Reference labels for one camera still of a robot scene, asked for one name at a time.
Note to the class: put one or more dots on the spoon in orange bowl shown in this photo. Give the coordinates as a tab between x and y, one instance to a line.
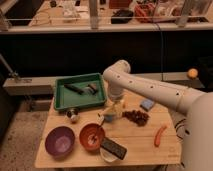
100	125

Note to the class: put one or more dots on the orange carrot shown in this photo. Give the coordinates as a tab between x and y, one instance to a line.
158	135

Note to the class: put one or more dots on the orange ball on ledge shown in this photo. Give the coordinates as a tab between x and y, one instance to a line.
192	73

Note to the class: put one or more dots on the clear plastic container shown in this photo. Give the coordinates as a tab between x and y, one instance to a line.
107	156

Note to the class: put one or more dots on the small metal cup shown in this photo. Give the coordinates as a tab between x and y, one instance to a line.
73	115

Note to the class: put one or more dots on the yellow banana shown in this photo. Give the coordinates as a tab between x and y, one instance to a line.
114	108

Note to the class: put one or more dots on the dark grape bunch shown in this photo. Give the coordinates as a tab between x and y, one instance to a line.
138	117

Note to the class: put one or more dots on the red object on shelf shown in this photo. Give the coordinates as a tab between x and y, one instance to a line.
144	12

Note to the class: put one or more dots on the light blue plastic cup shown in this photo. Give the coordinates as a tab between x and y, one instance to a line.
109	117

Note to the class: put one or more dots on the black rectangular block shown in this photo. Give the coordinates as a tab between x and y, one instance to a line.
114	148

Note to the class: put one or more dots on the brown object in tray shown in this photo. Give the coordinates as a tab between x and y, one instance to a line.
93	88

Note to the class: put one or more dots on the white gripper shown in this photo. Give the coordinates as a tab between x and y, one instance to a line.
117	99

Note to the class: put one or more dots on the black bag on shelf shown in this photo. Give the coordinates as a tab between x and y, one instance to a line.
121	16

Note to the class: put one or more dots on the orange bowl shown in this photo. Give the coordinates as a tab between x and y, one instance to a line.
86	134

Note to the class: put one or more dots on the black marker in tray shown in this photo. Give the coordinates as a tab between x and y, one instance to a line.
73	88

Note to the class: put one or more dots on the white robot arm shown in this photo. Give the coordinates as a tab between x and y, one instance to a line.
197	143

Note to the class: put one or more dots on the purple bowl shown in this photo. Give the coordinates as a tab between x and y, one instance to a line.
60	142

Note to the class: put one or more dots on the blue sponge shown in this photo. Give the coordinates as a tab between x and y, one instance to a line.
147	104

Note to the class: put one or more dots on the green plastic tray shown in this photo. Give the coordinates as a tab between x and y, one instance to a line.
65	99

